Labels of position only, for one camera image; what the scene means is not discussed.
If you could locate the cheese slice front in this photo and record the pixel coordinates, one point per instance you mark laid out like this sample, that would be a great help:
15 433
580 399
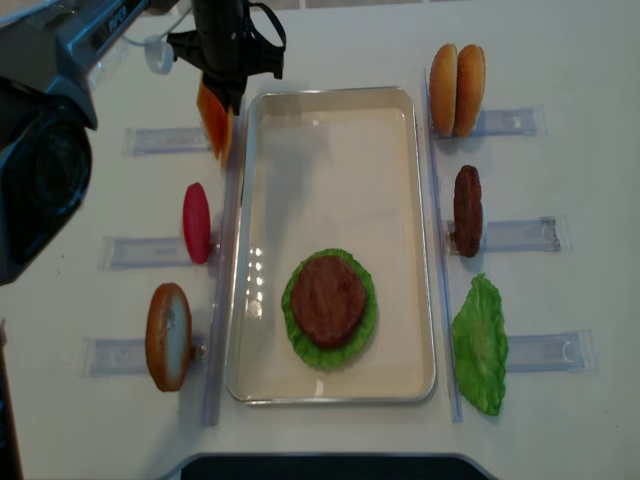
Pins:
218 123

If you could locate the bun half near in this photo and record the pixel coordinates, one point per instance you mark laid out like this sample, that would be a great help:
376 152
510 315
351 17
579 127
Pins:
471 76

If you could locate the upright meat patty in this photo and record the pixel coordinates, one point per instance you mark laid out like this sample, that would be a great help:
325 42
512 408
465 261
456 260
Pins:
468 211

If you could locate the white rectangular tray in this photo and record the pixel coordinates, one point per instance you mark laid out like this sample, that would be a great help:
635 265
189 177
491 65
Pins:
331 172

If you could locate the left clear acrylic rack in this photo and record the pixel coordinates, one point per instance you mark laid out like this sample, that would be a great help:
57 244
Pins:
106 357

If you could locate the upright bun left side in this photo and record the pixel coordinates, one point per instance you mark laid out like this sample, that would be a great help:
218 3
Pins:
168 337

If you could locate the bun half far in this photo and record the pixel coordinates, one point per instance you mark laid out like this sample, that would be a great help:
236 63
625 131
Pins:
443 88

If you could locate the clear acrylic rack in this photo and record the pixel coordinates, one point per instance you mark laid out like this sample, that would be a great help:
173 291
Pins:
106 357
572 351

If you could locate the upright lettuce leaf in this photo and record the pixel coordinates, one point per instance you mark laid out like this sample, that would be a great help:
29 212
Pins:
481 347

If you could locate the meat patty on tray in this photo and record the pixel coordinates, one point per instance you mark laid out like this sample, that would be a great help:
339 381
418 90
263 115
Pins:
328 301

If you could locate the bun half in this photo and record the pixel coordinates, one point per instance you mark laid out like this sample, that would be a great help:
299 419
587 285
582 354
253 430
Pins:
471 76
443 88

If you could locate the lettuce leaf on tray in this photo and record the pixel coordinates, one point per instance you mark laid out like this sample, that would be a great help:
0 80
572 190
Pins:
332 359

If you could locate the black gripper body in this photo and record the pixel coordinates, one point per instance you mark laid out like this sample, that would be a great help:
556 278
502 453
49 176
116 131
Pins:
226 46

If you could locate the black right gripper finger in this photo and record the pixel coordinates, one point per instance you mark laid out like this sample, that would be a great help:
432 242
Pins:
234 93

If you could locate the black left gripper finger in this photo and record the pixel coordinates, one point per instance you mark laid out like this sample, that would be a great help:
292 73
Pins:
214 86

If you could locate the robot arm silver black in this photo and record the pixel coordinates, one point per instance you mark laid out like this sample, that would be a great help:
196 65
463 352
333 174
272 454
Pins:
47 108

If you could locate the red tomato slice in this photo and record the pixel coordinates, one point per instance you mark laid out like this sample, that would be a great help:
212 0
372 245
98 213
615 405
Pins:
196 223

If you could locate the right clear acrylic rack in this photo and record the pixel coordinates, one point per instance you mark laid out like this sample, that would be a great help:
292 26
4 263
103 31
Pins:
572 351

